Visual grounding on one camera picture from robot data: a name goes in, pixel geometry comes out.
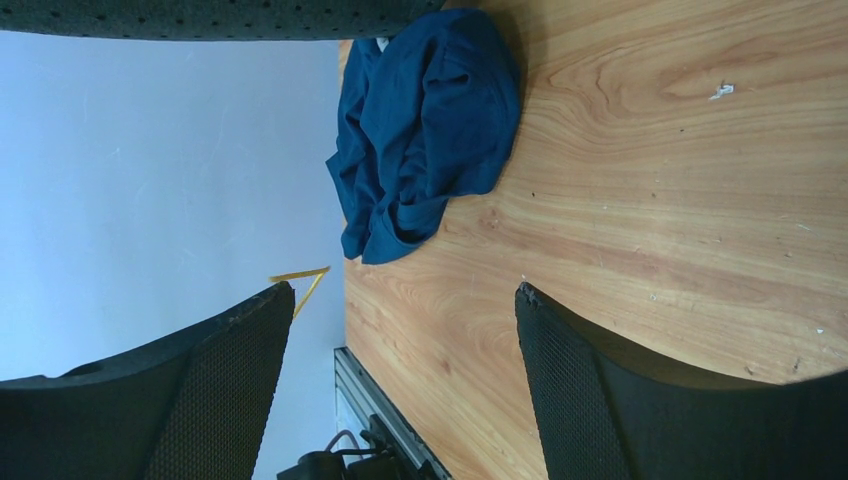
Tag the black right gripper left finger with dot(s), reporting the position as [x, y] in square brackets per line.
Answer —
[191, 405]

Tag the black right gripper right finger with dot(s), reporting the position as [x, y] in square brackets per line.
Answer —
[607, 407]

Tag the blue cloth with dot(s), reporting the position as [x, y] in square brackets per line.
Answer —
[426, 116]

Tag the dark dotted fabric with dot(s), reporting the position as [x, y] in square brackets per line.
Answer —
[213, 20]

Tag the aluminium rail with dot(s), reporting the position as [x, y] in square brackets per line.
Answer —
[387, 444]

